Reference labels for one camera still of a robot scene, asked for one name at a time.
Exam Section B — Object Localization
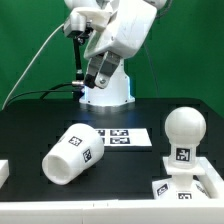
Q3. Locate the white right border rail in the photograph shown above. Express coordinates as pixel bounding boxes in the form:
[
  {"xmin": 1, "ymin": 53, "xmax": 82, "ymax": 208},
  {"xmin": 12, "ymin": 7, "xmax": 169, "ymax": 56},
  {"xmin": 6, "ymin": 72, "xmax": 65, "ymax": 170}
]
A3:
[{"xmin": 198, "ymin": 157, "xmax": 224, "ymax": 200}]

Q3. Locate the white lamp bulb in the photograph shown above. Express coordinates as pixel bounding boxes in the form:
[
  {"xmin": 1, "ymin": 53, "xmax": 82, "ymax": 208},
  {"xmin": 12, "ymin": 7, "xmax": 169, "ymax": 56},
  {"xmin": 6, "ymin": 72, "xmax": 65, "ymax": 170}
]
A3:
[{"xmin": 165, "ymin": 107, "xmax": 206, "ymax": 169}]

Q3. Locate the black cable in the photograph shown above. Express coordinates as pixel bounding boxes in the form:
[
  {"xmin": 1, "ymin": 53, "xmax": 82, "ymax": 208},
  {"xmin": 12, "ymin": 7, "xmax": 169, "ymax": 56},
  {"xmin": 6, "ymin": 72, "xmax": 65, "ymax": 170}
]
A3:
[{"xmin": 4, "ymin": 82, "xmax": 83, "ymax": 107}]

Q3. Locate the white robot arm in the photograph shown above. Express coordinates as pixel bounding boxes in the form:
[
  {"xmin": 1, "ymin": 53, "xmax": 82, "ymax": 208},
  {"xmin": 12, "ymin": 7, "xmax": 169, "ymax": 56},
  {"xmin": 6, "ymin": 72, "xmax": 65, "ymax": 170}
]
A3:
[{"xmin": 63, "ymin": 0, "xmax": 168, "ymax": 112}]

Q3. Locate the white lamp base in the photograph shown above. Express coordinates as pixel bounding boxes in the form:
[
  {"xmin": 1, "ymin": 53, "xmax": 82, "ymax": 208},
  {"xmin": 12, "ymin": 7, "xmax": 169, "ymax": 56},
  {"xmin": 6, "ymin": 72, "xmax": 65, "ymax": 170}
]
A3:
[{"xmin": 152, "ymin": 157, "xmax": 210, "ymax": 200}]

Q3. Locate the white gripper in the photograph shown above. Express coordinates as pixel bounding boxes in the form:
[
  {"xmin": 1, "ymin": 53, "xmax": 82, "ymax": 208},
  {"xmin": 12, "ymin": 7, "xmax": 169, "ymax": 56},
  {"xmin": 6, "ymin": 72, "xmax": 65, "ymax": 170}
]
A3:
[{"xmin": 64, "ymin": 0, "xmax": 157, "ymax": 89}]

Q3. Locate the white cable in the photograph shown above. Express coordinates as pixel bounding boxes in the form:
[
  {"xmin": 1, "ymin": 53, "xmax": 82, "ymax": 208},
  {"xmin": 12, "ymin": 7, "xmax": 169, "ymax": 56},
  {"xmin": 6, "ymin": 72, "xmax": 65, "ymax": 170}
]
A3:
[{"xmin": 1, "ymin": 23, "xmax": 68, "ymax": 111}]

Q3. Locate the white front border rail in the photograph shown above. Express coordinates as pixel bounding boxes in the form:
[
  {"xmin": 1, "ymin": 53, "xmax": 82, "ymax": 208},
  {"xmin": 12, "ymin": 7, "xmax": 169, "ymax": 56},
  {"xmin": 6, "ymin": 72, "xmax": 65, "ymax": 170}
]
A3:
[{"xmin": 0, "ymin": 199, "xmax": 224, "ymax": 224}]

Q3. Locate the white border rail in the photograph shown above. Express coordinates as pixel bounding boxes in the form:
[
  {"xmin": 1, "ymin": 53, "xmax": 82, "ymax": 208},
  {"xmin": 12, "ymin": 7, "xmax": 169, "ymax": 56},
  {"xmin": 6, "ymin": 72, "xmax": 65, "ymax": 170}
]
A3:
[
  {"xmin": 0, "ymin": 199, "xmax": 224, "ymax": 224},
  {"xmin": 198, "ymin": 157, "xmax": 224, "ymax": 200}
]

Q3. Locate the black camera on stand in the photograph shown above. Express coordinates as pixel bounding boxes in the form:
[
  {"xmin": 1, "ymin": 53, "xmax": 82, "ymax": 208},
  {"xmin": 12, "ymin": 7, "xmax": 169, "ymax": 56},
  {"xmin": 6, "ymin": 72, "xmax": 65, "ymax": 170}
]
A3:
[{"xmin": 73, "ymin": 38, "xmax": 84, "ymax": 100}]

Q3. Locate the white tag sheet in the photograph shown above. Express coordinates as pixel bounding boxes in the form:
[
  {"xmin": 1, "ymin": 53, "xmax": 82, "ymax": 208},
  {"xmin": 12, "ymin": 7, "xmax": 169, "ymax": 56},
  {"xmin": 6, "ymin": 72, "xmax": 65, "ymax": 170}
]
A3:
[{"xmin": 97, "ymin": 128, "xmax": 152, "ymax": 147}]

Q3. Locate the white left border block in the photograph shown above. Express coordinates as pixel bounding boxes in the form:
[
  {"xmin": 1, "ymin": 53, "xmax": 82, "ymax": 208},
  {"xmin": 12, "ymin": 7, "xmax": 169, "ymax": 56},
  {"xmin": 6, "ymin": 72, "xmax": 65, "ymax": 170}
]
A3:
[{"xmin": 0, "ymin": 160, "xmax": 9, "ymax": 188}]

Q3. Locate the white lamp shade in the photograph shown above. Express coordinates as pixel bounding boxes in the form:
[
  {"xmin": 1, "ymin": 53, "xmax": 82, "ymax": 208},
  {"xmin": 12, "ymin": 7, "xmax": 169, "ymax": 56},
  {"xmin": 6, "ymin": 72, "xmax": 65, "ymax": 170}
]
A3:
[{"xmin": 42, "ymin": 123, "xmax": 104, "ymax": 185}]

